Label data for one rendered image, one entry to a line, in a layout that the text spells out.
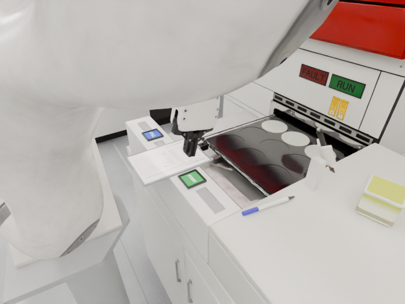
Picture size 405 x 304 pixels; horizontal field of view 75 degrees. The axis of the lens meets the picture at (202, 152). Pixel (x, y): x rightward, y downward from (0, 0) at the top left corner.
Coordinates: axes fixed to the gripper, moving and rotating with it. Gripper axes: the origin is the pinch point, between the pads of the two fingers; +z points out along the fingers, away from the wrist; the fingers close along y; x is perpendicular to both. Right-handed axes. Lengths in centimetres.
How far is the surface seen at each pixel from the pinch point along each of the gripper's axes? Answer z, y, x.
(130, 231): 105, -16, -73
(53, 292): 115, 31, -57
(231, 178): 19.8, -24.4, -7.7
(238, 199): 15.6, -15.1, 6.3
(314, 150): 6.4, -49.4, 2.9
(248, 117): 13, -57, -39
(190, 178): 9.7, -1.9, 0.0
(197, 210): 10.9, 1.7, 10.0
